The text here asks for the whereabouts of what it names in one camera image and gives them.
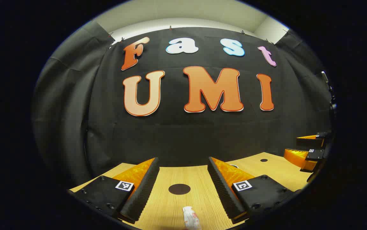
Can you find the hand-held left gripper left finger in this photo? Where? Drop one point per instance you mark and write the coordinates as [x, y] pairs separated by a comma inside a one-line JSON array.
[[142, 191]]

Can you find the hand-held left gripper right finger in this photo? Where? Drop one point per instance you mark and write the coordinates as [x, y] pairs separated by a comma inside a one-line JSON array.
[[223, 191]]

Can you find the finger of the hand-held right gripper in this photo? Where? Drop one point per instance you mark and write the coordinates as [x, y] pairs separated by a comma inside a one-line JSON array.
[[311, 142], [314, 155]]

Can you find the dark brown round coaster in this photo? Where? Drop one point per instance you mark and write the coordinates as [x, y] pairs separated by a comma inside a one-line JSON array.
[[179, 189]]

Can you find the wooden desktop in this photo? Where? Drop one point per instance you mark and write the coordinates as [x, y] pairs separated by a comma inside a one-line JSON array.
[[170, 177]]

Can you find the black backdrop cloth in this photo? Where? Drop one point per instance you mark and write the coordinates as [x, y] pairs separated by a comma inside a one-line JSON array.
[[186, 134]]

